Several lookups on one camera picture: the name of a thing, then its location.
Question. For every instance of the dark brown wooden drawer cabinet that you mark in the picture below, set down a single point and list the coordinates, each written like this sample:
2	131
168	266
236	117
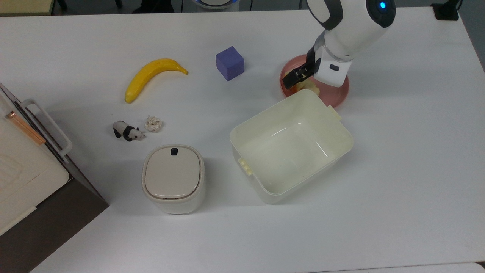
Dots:
57	223

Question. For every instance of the crumpled white paper ball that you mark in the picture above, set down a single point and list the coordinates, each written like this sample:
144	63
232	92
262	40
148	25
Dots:
154	124

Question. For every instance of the yellowish wooden desk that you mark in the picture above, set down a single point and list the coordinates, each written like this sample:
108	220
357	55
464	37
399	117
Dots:
22	7

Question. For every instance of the cream plastic bin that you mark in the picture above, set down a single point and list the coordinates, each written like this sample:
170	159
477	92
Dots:
291	151

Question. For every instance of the panda figurine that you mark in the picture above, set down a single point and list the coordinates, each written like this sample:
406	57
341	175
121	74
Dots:
127	131

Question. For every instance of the yellow toy banana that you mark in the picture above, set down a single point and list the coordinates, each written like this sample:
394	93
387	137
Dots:
146	76

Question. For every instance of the pink plate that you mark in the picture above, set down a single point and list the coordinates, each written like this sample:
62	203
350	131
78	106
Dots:
335	94

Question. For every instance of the orange tape strip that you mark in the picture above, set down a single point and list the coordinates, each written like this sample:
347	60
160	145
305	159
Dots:
26	129

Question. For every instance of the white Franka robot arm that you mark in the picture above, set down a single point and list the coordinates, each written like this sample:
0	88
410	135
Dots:
352	30

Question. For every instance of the toy bread with orange crust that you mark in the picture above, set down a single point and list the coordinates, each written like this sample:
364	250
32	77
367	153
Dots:
312	88

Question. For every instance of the small cream lidded trash can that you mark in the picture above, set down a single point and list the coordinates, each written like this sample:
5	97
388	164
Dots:
172	178

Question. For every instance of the purple cube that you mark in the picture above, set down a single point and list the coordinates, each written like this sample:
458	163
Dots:
229	64

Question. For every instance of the black clamp block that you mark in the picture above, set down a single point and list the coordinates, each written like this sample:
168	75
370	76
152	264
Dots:
446	11

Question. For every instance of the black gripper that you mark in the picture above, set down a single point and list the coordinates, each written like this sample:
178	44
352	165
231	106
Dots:
310	60

